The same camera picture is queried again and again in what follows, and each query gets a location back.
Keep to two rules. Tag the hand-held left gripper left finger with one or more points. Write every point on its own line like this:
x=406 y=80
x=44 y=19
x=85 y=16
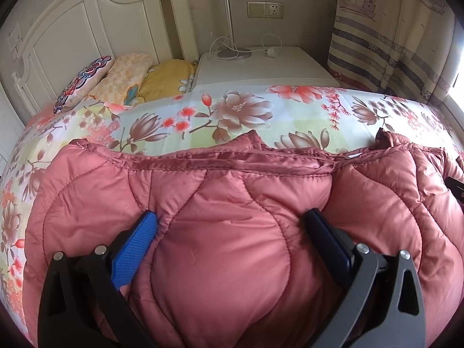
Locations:
x=134 y=250

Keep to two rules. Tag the white nightstand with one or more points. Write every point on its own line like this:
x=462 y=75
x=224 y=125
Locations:
x=268 y=70

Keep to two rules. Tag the white charger plug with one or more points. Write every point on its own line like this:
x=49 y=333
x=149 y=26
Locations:
x=272 y=52

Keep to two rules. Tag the white wardrobe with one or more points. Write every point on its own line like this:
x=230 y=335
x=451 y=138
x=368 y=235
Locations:
x=8 y=123

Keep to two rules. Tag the yellow pillow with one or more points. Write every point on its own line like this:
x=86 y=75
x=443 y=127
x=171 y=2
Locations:
x=166 y=78

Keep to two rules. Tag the pink quilted coat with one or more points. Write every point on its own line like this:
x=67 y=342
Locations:
x=224 y=232

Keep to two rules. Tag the white wooden headboard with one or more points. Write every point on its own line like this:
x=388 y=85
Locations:
x=90 y=18

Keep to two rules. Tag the floral bed sheet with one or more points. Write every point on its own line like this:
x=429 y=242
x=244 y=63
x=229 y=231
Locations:
x=246 y=112

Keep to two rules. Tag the round patterned cushion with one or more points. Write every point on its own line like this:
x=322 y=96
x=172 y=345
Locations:
x=83 y=81

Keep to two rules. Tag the cream checked pillow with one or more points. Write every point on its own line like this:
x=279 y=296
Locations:
x=121 y=72

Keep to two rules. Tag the printed striped curtain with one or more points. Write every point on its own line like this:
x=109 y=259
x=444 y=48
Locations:
x=391 y=36

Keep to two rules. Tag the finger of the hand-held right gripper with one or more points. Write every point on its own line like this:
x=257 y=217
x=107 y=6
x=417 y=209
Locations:
x=457 y=188

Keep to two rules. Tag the wall socket panel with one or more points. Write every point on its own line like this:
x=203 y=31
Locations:
x=265 y=9

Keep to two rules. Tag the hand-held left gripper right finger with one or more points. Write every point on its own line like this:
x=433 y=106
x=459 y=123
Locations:
x=328 y=243

